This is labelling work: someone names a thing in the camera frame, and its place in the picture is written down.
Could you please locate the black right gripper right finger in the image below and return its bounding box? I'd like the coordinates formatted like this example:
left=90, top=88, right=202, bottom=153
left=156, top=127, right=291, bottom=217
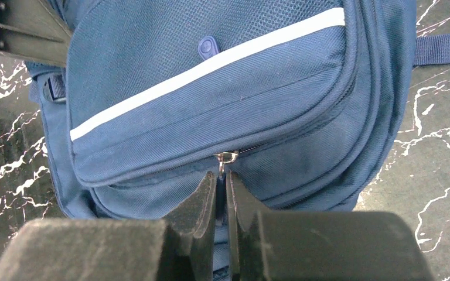
left=226, top=172, right=433, bottom=280

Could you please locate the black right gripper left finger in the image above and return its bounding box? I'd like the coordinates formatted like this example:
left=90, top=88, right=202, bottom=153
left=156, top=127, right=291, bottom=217
left=0, top=173, right=216, bottom=280

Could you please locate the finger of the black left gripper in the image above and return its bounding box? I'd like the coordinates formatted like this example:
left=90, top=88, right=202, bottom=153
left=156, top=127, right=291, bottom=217
left=0, top=0, right=72, bottom=67

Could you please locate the navy blue student backpack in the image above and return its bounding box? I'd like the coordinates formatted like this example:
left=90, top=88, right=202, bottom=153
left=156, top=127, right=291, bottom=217
left=25, top=1, right=450, bottom=280

